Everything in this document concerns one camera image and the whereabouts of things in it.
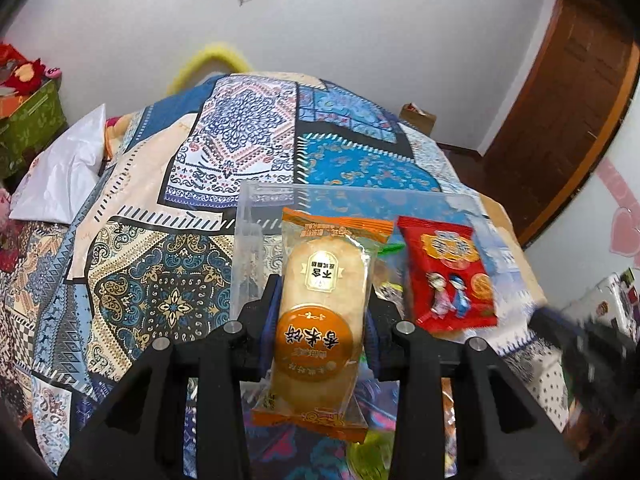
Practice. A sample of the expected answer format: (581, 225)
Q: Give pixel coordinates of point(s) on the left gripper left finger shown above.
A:
(137, 431)

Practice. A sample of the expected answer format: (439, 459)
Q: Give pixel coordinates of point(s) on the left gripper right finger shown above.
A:
(501, 430)

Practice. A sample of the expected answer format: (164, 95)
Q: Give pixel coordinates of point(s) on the red cracker snack packet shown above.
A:
(450, 288)

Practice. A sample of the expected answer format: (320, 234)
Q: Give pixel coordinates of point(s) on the round rice cracker pack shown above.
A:
(319, 334)

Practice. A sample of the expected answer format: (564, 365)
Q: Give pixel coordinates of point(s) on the zip bag of cookies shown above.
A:
(388, 275)

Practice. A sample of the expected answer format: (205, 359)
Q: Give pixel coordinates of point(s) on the green jelly cup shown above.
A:
(370, 460)

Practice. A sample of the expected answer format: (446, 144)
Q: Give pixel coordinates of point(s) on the patchwork patterned bedspread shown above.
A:
(147, 250)

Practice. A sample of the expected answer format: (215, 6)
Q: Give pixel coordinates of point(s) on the clear plastic storage bin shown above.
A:
(261, 243)

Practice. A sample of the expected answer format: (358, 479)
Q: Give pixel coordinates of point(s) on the brown wooden door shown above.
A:
(565, 114)

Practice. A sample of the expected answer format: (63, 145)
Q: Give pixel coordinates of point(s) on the white plastic bag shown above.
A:
(62, 176)

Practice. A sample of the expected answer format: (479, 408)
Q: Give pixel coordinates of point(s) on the brown cardboard box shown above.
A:
(419, 119)

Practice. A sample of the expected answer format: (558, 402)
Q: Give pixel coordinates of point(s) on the green storage box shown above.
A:
(31, 128)

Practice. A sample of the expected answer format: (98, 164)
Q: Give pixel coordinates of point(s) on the red stuffed decorations pile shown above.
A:
(21, 77)

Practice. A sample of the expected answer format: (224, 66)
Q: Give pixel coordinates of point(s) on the yellow curved headboard hoop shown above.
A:
(218, 57)

